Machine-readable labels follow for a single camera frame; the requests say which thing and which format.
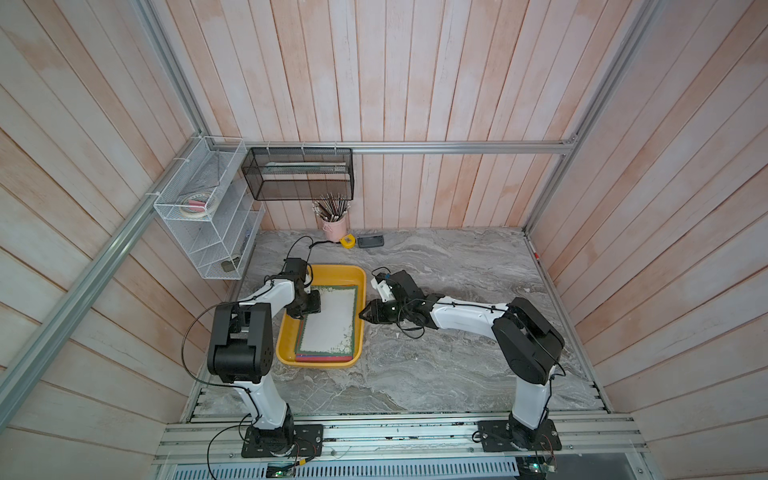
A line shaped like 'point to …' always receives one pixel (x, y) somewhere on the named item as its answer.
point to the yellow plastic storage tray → (327, 275)
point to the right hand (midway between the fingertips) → (361, 315)
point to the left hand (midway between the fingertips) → (313, 310)
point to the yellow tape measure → (348, 241)
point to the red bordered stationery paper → (323, 358)
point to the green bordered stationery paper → (332, 331)
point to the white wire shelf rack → (218, 246)
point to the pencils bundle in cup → (330, 206)
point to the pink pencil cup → (335, 230)
